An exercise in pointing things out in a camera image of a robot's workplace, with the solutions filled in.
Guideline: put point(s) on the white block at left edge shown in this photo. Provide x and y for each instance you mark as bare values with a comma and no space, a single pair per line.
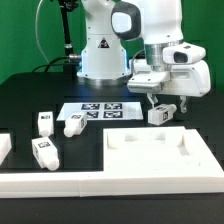
5,146

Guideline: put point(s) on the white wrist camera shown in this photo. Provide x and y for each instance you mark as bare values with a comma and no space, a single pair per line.
184,53

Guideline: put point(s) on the white sheet with markers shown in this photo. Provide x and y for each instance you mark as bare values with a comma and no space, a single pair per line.
103,110

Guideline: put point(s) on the white U-shaped fence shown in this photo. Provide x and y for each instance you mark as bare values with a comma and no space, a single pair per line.
106,183

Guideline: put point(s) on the white square tabletop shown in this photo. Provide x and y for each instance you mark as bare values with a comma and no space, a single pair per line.
157,149

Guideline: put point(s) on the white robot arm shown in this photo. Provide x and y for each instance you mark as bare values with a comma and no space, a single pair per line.
141,42

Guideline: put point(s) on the black camera stand pole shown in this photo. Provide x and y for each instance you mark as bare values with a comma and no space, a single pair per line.
67,6

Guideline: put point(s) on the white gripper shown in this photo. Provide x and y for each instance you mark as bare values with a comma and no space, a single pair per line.
182,80

